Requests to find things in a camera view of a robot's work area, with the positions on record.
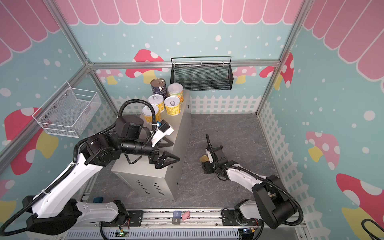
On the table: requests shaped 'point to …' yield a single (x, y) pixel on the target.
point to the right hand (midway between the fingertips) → (207, 164)
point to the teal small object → (98, 200)
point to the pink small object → (186, 215)
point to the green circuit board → (121, 233)
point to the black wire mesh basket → (201, 73)
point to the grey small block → (176, 219)
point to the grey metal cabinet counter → (166, 181)
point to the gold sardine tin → (204, 158)
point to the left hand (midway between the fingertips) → (173, 155)
